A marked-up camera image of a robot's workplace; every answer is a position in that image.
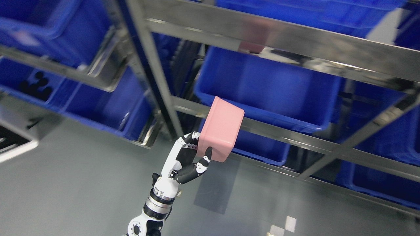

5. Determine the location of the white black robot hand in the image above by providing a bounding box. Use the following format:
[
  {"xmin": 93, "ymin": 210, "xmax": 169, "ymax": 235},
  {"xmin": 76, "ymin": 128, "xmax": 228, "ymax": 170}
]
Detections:
[{"xmin": 152, "ymin": 131, "xmax": 213, "ymax": 201}]

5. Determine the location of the pink plastic storage box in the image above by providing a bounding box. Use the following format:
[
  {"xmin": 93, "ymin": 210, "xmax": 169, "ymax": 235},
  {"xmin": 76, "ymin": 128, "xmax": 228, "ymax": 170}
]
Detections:
[{"xmin": 198, "ymin": 96, "xmax": 245, "ymax": 163}]

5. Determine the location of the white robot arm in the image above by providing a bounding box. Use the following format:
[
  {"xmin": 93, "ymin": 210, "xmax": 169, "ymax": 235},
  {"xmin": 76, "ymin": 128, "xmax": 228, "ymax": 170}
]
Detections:
[{"xmin": 127, "ymin": 131, "xmax": 213, "ymax": 236}]

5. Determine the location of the blue bin left shelf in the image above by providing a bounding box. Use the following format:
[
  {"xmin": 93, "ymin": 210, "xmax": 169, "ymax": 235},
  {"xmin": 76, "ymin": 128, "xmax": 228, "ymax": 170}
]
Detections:
[{"xmin": 0, "ymin": 58, "xmax": 153, "ymax": 140}]

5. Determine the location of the large blue shelf bin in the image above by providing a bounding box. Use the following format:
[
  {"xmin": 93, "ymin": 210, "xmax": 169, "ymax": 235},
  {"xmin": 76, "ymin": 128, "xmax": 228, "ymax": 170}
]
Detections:
[{"xmin": 194, "ymin": 47, "xmax": 341, "ymax": 133}]

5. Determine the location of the steel shelf rack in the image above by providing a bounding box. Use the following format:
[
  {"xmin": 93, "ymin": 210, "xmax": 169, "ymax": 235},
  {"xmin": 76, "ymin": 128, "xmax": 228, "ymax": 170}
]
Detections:
[{"xmin": 1, "ymin": 0, "xmax": 419, "ymax": 216}]

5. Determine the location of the blue bin lower middle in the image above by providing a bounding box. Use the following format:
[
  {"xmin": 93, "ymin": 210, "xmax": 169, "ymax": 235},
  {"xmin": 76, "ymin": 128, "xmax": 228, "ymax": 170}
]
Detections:
[{"xmin": 199, "ymin": 118, "xmax": 291, "ymax": 166}]

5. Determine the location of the blue bin upper left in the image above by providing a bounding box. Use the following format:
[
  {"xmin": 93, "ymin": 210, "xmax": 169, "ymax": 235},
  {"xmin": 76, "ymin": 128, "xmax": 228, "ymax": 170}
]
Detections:
[{"xmin": 0, "ymin": 0, "xmax": 111, "ymax": 67}]

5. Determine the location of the blue bin lower right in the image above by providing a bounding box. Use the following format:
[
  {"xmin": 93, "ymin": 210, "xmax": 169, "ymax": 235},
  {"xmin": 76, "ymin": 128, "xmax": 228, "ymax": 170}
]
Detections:
[{"xmin": 335, "ymin": 82, "xmax": 420, "ymax": 210}]

